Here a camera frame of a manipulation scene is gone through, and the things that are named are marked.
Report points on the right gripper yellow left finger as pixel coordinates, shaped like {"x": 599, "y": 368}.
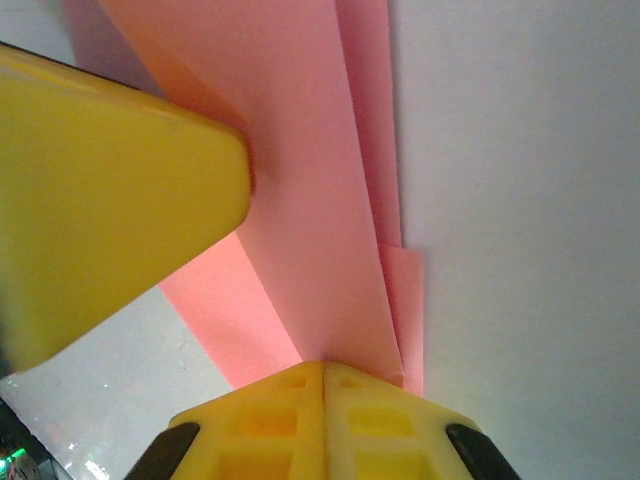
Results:
{"x": 250, "y": 435}

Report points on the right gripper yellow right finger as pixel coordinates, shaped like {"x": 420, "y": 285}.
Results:
{"x": 400, "y": 435}

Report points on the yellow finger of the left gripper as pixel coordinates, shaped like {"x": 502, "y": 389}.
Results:
{"x": 100, "y": 200}

